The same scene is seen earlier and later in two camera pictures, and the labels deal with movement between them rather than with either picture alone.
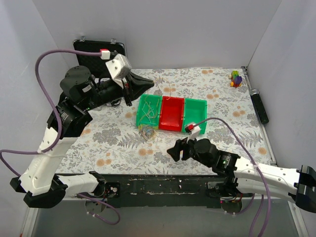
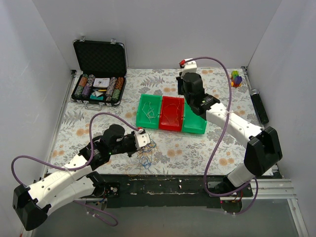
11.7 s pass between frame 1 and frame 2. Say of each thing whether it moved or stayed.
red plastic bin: stayed
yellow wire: moved
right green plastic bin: stayed
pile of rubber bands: moved
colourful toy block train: stayed
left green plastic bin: stayed
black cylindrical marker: stayed
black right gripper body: moved
